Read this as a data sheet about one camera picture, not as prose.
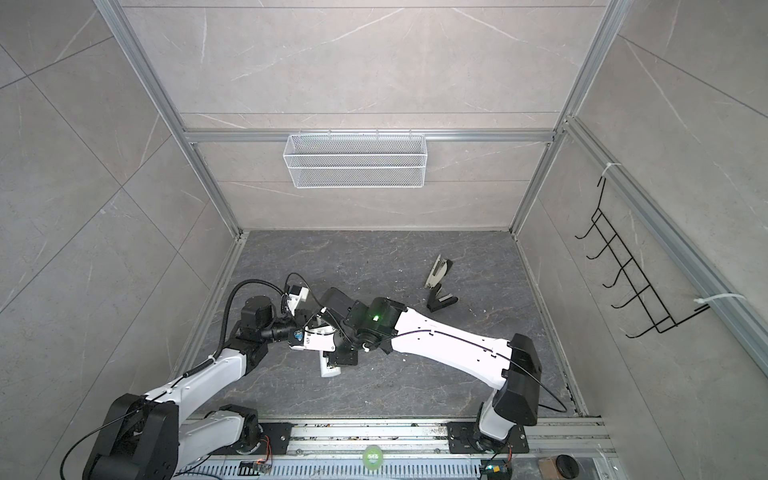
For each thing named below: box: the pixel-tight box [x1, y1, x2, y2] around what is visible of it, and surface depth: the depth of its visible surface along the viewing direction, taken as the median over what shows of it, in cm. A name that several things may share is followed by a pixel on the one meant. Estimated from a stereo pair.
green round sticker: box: [362, 444, 383, 470], surface depth 73 cm
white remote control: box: [319, 350, 341, 377], surface depth 73 cm
